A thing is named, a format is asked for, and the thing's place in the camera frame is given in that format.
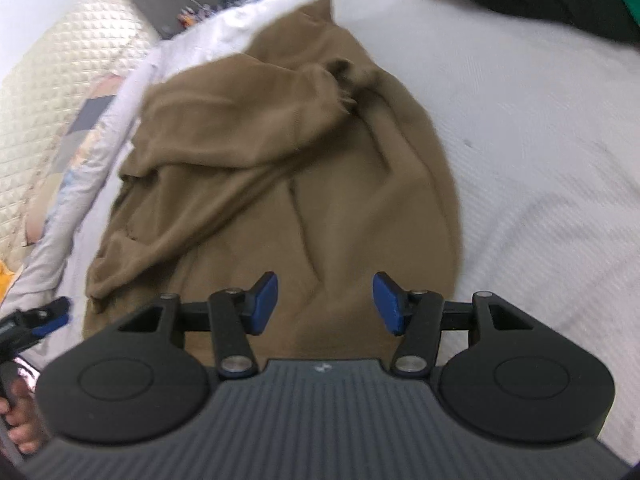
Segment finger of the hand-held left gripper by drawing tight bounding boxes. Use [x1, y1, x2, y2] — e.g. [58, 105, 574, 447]
[21, 296, 72, 342]

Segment brown hoodie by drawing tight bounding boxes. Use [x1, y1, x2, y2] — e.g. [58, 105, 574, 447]
[82, 0, 464, 377]

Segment patchwork lilac pillow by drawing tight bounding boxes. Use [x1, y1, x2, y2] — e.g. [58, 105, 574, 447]
[0, 45, 167, 322]

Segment person's left hand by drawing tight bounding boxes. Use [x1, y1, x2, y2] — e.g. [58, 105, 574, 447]
[0, 360, 48, 456]

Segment cream quilted headboard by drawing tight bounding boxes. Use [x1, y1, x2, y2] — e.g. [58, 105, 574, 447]
[0, 0, 159, 262]

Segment small bottles on nightstand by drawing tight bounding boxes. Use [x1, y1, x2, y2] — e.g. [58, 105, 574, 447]
[177, 2, 217, 27]

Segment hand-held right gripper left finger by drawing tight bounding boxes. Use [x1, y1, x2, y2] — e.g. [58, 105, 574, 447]
[117, 271, 279, 380]

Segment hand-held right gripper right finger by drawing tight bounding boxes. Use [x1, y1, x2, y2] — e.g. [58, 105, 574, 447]
[372, 271, 537, 379]

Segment orange cloth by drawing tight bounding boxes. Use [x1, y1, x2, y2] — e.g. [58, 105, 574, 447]
[0, 259, 17, 307]

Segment bed with white dotted sheet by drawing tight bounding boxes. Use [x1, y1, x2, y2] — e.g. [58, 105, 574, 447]
[0, 0, 640, 466]

